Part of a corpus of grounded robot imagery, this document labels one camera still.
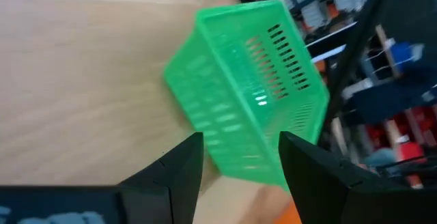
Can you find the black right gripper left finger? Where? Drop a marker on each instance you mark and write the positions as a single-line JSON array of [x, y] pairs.
[[174, 190]]

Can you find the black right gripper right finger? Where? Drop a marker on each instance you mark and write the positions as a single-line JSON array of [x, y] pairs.
[[321, 190]]

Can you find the orange plastic basket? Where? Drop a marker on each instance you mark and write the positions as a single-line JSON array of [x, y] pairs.
[[290, 215]]

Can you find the green plastic basket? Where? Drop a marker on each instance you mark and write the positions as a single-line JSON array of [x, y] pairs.
[[239, 91]]

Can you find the black aluminium table frame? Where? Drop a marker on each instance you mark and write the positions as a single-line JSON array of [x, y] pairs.
[[355, 46]]

